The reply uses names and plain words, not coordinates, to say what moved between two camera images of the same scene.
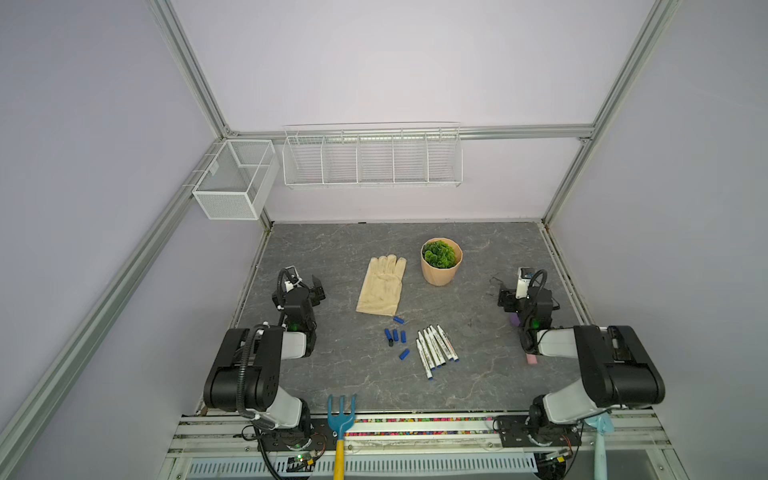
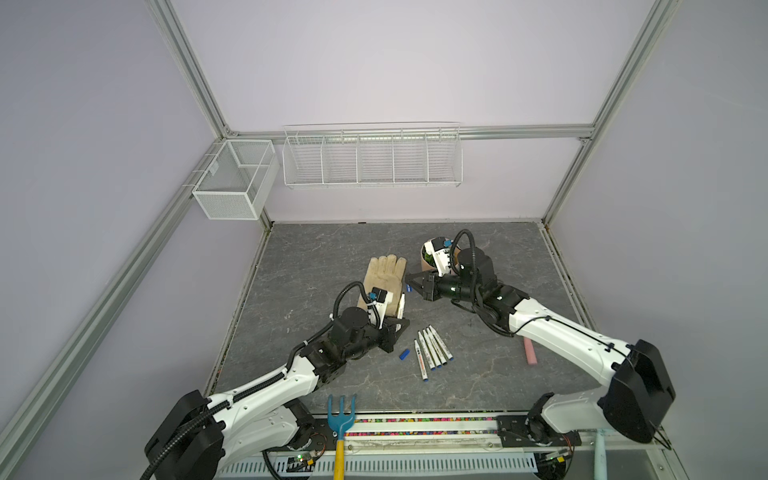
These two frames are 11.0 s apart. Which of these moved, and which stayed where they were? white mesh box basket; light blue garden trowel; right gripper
Moved: right gripper
Stayed: white mesh box basket; light blue garden trowel
